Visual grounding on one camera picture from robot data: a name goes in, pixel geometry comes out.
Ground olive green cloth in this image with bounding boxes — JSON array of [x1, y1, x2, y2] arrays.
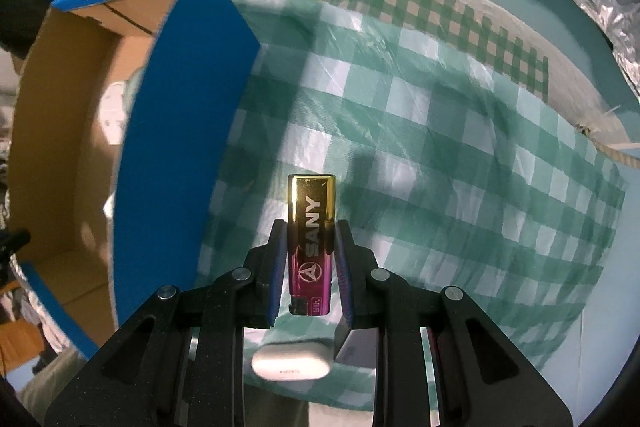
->
[[17, 347, 93, 427]]

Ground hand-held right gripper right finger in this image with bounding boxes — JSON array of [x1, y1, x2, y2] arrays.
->
[[332, 221, 574, 427]]

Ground green checked tablecloth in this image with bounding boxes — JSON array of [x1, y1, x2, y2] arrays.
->
[[192, 0, 629, 414]]

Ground gold and purple lighter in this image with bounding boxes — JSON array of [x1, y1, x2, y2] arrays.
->
[[287, 173, 337, 316]]

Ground blue cardboard box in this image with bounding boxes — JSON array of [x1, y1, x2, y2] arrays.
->
[[9, 0, 263, 360]]

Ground black dark object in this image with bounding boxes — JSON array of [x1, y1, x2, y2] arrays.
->
[[0, 229, 32, 254]]

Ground grey rectangular block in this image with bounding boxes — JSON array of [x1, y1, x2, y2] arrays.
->
[[331, 323, 382, 371]]

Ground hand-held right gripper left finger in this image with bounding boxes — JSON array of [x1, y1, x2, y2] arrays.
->
[[42, 220, 291, 427]]

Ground white oval case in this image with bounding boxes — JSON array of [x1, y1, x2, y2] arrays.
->
[[251, 340, 333, 382]]

